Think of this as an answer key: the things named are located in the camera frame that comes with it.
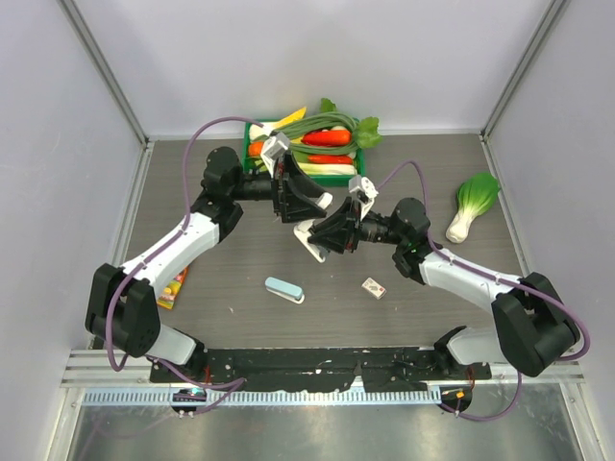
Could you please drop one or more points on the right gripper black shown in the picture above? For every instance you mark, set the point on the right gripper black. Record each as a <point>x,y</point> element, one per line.
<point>329,235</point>

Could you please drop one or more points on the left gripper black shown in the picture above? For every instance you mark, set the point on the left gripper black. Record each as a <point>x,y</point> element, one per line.
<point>292,191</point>

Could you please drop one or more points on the white stapler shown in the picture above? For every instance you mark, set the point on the white stapler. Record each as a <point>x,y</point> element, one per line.
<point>302,232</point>

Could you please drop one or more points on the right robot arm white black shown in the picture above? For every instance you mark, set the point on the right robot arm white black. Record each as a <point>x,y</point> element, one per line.
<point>530,329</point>

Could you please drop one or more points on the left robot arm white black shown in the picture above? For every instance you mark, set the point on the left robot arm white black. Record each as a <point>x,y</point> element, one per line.
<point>122,307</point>

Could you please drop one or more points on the fake leek white green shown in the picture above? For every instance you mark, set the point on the fake leek white green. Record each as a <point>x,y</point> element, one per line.
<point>315,169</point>

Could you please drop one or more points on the fake small red chili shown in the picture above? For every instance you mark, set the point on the fake small red chili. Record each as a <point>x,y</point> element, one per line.
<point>324,159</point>

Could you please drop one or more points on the fake red pepper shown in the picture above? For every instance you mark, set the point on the fake red pepper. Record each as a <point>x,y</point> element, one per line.
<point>330,138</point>

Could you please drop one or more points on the small staple box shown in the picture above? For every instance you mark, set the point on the small staple box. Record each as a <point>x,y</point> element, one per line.
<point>374,288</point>

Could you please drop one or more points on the fake orange carrot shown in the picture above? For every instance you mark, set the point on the fake orange carrot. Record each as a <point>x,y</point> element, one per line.
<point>255,148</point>

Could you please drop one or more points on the fake green long beans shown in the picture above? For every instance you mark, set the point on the fake green long beans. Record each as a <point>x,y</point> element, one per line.
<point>323,120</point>

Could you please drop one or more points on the fake yellow corn leaf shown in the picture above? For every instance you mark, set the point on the fake yellow corn leaf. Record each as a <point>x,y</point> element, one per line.
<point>295,116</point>

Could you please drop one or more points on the fake green lettuce leaf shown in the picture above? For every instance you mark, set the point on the fake green lettuce leaf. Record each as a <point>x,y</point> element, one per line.
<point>365,131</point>

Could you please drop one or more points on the fake bok choy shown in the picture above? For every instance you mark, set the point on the fake bok choy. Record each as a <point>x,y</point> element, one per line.
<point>473,198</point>

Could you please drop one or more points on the colourful candy bag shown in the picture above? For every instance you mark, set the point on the colourful candy bag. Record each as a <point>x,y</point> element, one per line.
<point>171,291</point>

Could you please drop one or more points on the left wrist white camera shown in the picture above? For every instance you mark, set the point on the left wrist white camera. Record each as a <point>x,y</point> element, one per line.
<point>274,148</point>

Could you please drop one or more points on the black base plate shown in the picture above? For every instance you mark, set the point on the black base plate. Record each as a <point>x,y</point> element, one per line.
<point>329,370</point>

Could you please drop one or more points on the slotted cable duct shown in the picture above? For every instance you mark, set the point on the slotted cable duct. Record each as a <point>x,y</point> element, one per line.
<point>159,396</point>

